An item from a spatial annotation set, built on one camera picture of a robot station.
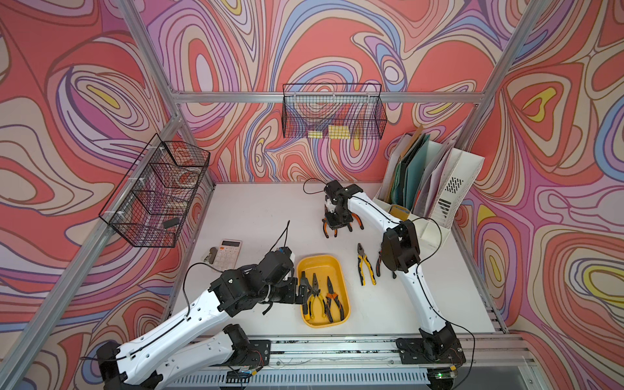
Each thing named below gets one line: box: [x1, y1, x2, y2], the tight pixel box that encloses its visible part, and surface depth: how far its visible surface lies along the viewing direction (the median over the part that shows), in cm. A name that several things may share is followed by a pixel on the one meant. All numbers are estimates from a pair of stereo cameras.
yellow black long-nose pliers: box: [308, 273, 326, 319], surface depth 86 cm
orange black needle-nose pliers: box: [325, 275, 345, 324], surface depth 85 cm
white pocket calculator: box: [211, 238, 243, 272], surface depth 97 cm
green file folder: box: [391, 134, 430, 209], surface depth 92 cm
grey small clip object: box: [203, 247, 218, 265], surface depth 95 cm
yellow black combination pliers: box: [356, 242, 377, 286], surface depth 93 cm
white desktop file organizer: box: [372, 134, 486, 250], surface depth 97 cm
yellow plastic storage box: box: [297, 254, 351, 329], surface depth 86 cm
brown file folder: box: [399, 124, 424, 161], surface depth 93 cm
